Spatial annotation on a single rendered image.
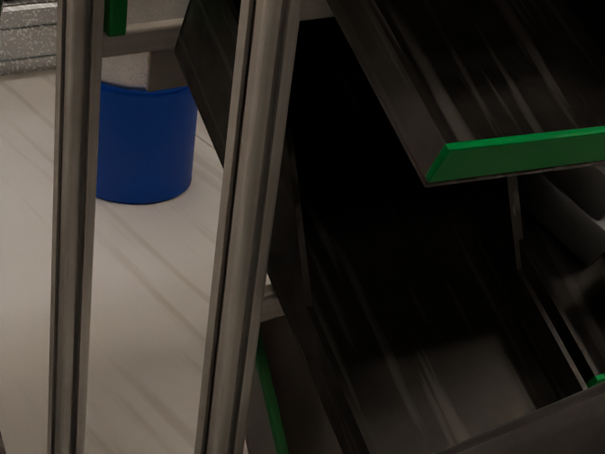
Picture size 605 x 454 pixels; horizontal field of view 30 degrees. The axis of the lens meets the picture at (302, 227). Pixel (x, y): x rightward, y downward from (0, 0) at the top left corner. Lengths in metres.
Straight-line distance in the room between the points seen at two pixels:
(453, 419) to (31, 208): 0.92
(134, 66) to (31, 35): 0.45
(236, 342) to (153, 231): 0.81
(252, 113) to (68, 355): 0.29
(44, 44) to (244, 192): 1.29
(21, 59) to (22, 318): 0.67
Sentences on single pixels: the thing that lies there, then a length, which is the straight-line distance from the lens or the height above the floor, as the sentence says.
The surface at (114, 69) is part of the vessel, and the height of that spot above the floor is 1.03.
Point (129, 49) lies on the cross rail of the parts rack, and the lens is 0.67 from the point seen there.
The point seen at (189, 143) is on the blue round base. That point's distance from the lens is 1.43.
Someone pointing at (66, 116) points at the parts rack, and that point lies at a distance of 0.67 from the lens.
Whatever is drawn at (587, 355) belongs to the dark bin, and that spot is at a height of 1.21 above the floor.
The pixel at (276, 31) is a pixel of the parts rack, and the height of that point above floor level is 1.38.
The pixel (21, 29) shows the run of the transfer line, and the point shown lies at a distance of 1.77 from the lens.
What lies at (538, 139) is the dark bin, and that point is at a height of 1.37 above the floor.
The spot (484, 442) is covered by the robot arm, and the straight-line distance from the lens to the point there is 0.16.
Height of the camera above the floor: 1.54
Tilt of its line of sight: 29 degrees down
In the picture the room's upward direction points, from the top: 8 degrees clockwise
